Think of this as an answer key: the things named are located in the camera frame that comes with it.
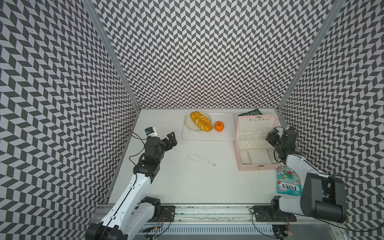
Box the pink jewelry box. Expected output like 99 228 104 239
234 114 280 171

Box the silver jewelry chain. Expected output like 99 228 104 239
187 153 217 168

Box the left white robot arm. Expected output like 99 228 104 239
85 127 178 240

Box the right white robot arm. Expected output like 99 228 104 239
266 127 347 223

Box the cream round plate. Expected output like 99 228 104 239
186 111 211 131

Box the white rectangular tray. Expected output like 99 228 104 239
182 112 235 142

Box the green crisps bag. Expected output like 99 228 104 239
239 109 263 117

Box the yellow braided bread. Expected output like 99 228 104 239
190 112 214 132

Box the teal candy packet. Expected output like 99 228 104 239
277 165 302 197

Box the small orange pumpkin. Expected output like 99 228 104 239
215 121 225 132

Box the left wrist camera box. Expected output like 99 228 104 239
145 127 158 138

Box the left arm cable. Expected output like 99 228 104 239
128 131 148 166

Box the metal base rail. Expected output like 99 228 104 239
135 204 349 240

